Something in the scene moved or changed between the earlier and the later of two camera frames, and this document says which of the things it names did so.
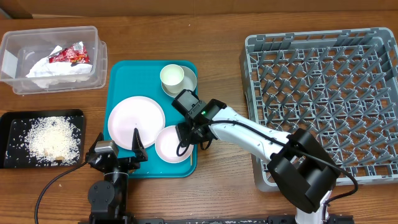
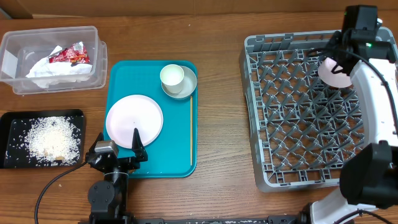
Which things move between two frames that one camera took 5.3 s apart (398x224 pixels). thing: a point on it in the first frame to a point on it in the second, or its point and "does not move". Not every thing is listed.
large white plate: [140, 112] does not move
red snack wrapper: [76, 53] does not move
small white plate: [166, 143] to [338, 80]
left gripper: [138, 152] does not move
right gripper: [181, 130] to [334, 38]
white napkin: [45, 74] does not move
